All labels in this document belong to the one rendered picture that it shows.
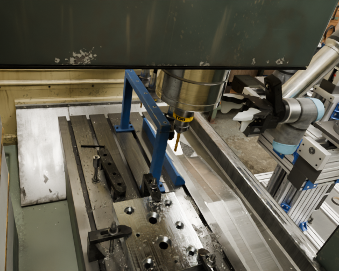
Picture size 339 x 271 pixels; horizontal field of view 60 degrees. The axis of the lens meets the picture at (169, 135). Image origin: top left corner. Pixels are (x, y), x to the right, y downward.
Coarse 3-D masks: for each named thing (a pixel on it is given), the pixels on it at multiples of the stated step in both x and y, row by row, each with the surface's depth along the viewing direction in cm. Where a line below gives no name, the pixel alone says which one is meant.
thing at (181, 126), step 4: (176, 120) 72; (176, 124) 72; (180, 124) 72; (184, 124) 72; (188, 124) 73; (176, 128) 73; (180, 128) 72; (184, 128) 72; (188, 128) 74; (180, 132) 74
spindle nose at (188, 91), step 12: (168, 72) 60; (180, 72) 58; (192, 72) 58; (204, 72) 58; (216, 72) 58; (228, 72) 61; (156, 84) 66; (168, 84) 61; (180, 84) 60; (192, 84) 59; (204, 84) 59; (216, 84) 60; (168, 96) 62; (180, 96) 61; (192, 96) 61; (204, 96) 61; (216, 96) 63; (180, 108) 63; (192, 108) 62; (204, 108) 63
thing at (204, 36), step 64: (0, 0) 34; (64, 0) 37; (128, 0) 40; (192, 0) 43; (256, 0) 47; (320, 0) 52; (0, 64) 39; (64, 64) 42; (128, 64) 46; (192, 64) 50; (256, 64) 55
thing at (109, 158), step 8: (104, 152) 124; (104, 160) 120; (112, 160) 120; (104, 168) 118; (112, 168) 117; (112, 176) 113; (120, 176) 114; (112, 184) 111; (120, 184) 112; (112, 192) 111; (120, 192) 107
